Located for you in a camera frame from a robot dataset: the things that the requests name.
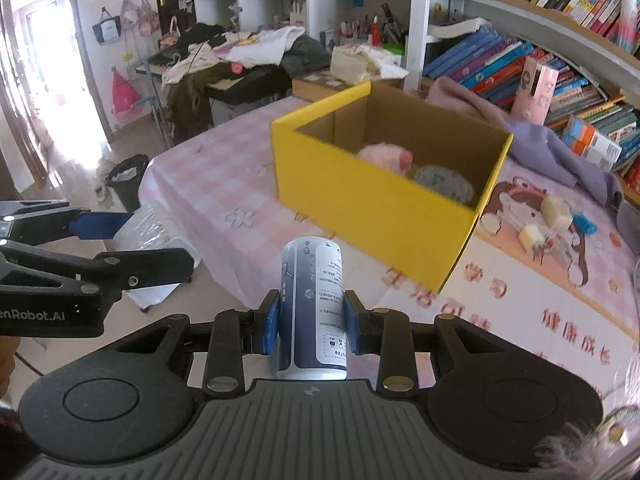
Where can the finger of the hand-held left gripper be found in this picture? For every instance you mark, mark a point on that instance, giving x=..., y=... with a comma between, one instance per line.
x=150, y=267
x=100, y=225

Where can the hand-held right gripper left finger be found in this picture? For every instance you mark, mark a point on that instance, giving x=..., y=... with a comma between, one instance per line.
x=272, y=320

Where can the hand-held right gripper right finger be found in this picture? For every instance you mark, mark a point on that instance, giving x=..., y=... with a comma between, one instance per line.
x=352, y=322

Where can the white and blue can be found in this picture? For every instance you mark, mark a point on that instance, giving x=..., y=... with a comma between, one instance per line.
x=312, y=300

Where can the yellow cardboard box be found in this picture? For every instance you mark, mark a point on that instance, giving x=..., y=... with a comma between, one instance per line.
x=375, y=200

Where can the yellow tape roll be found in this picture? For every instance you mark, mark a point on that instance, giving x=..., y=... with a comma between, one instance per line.
x=445, y=185

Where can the pink plush toy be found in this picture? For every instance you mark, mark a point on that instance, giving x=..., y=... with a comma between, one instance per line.
x=382, y=155

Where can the small white packet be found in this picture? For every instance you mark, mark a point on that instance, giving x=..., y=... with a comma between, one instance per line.
x=555, y=251
x=555, y=210
x=531, y=236

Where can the clear plastic bag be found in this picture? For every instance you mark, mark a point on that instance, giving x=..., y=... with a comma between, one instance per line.
x=150, y=230

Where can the white shoe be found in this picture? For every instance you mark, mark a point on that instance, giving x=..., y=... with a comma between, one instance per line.
x=104, y=185

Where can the black trash bin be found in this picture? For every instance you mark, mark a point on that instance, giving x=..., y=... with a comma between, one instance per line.
x=127, y=185

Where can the pink printed tablecloth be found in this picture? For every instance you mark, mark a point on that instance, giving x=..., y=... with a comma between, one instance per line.
x=225, y=185

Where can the pink backpack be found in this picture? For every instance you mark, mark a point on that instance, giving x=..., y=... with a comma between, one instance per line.
x=125, y=95

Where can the brown garment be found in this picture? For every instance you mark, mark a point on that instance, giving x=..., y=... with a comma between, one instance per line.
x=192, y=95

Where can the blue and white tote bag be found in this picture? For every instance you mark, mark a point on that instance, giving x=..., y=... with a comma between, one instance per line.
x=106, y=27

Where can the black desk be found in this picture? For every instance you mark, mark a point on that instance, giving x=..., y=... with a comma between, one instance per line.
x=250, y=85

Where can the white shirt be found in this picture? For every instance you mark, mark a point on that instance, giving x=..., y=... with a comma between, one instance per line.
x=265, y=45

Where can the purple cloth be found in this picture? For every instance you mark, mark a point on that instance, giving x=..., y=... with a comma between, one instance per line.
x=540, y=145

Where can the cream tissue pack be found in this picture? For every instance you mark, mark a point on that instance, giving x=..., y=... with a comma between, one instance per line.
x=360, y=62

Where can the dark grey garment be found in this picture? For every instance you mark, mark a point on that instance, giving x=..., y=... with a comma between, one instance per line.
x=307, y=55

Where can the row of colourful books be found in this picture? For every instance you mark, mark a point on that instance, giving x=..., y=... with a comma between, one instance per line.
x=480, y=60

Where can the pink carton box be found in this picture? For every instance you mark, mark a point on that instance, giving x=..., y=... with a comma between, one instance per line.
x=537, y=90

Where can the orange and white boxes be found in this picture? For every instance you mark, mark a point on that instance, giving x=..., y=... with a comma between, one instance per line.
x=592, y=142

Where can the white bookshelf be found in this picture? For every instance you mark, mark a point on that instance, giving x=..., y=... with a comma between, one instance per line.
x=417, y=20

